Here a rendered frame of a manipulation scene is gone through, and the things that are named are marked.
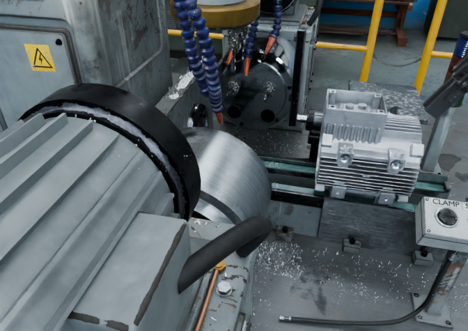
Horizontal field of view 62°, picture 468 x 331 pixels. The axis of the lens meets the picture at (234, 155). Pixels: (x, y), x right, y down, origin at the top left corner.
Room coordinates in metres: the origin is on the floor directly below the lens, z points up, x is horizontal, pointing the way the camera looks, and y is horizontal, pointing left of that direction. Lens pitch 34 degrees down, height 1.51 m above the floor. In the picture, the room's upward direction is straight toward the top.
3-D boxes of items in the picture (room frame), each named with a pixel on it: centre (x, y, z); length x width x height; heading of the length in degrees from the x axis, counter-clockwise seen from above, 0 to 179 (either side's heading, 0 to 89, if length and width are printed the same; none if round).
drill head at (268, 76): (1.13, -0.08, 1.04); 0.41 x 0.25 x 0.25; 166
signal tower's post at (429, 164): (0.97, -0.60, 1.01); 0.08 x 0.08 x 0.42; 76
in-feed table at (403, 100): (1.22, -0.52, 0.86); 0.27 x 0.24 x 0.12; 166
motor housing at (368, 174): (0.73, -0.30, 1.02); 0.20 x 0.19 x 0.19; 78
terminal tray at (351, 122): (0.74, -0.26, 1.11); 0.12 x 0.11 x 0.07; 78
